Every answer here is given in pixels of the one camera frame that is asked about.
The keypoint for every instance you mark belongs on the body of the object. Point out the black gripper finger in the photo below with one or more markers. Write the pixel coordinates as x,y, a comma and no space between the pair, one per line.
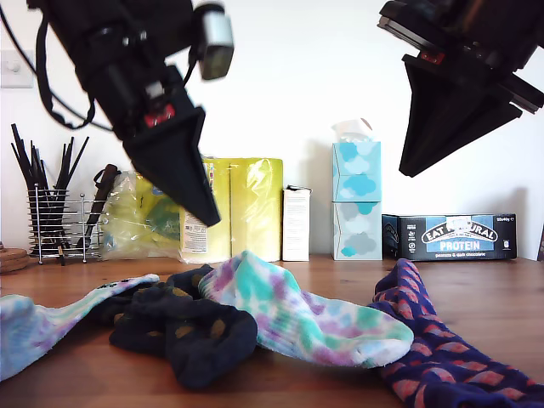
174,170
442,119

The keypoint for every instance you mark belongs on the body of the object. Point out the navy sock with yellow dots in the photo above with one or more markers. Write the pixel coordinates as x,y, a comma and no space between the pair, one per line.
187,282
212,348

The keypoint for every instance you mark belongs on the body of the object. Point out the pastel tie-dye sock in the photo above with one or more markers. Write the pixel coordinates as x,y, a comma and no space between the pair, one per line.
34,327
297,314

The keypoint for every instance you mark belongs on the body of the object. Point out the purple sock with red pattern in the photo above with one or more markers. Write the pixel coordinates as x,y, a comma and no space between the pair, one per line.
446,365

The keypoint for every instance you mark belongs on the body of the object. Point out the clear plastic bag, green contents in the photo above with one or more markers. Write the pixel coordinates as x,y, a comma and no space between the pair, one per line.
119,229

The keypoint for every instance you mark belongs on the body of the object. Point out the yellow kitchen roll pack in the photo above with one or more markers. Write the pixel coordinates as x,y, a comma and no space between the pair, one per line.
255,212

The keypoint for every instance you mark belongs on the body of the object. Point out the white paper tissue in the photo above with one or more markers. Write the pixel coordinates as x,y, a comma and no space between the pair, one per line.
350,129

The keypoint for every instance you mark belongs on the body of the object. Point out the thin black stick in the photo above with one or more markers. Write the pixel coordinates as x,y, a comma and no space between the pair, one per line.
64,163
20,163
79,155
24,155

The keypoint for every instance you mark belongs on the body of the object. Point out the blue cloud tissue box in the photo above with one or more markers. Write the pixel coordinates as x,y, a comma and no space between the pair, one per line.
356,170

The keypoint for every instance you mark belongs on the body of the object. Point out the black protein bar box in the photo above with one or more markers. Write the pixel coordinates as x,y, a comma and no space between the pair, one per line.
450,238

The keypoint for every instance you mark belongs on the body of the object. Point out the small white carton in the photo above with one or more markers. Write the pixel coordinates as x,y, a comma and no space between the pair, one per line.
296,221

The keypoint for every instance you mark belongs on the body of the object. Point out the grey cloud tissue box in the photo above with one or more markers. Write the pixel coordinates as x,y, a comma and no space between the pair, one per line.
357,229

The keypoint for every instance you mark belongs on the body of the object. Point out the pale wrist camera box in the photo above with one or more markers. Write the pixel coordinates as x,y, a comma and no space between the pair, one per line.
217,51

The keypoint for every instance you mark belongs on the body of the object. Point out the white wall light switch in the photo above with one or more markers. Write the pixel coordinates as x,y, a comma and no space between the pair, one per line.
17,74

